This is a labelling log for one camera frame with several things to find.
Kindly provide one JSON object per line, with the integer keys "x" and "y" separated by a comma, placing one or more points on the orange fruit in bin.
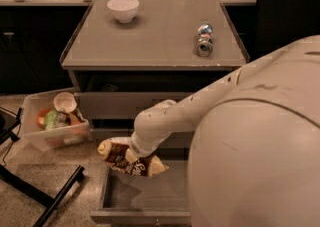
{"x": 41, "y": 117}

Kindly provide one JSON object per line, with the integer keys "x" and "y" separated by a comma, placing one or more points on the grey drawer cabinet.
{"x": 162, "y": 37}

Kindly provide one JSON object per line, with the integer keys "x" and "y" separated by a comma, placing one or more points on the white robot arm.
{"x": 254, "y": 159}

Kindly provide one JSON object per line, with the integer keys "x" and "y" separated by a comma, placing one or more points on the white bowl in bin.
{"x": 65, "y": 102}

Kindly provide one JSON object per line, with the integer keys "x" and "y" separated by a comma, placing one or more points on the clear plastic storage bin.
{"x": 71, "y": 128}

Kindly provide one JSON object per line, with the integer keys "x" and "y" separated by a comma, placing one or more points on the black office chair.
{"x": 281, "y": 22}

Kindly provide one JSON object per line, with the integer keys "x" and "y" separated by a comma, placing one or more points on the crushed silver soda can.
{"x": 204, "y": 44}

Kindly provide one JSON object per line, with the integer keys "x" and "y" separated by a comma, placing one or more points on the grey bottom drawer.
{"x": 159, "y": 201}

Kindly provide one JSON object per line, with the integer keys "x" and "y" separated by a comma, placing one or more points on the black metal stand legs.
{"x": 8, "y": 122}

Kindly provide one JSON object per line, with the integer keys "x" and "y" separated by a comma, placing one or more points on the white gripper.
{"x": 139, "y": 149}

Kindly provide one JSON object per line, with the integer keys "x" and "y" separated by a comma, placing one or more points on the grey top drawer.
{"x": 123, "y": 94}

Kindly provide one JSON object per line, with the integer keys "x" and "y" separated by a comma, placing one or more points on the green item in bin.
{"x": 49, "y": 120}

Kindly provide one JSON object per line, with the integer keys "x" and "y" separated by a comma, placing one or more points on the white ceramic bowl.
{"x": 123, "y": 11}

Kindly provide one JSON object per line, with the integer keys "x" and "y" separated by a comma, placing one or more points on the brown chip bag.
{"x": 112, "y": 151}

